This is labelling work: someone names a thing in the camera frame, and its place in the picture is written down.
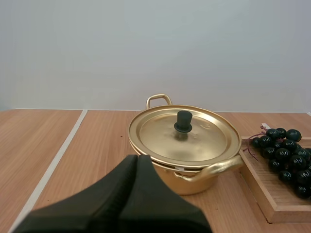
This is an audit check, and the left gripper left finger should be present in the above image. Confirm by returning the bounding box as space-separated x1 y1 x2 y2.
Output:
15 154 138 233

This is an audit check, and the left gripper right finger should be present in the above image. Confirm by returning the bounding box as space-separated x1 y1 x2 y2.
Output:
118 155 211 233

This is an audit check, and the gold lid with black knob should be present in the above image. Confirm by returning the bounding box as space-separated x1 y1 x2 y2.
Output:
128 104 242 163

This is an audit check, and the shallow wooden tray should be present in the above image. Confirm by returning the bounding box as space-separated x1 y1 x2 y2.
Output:
239 135 311 223

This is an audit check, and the bunch of dark toy grapes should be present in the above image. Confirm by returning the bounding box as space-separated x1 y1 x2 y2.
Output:
243 128 311 199

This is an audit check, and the gold pot with two handles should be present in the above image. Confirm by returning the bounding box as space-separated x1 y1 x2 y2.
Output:
129 93 243 196

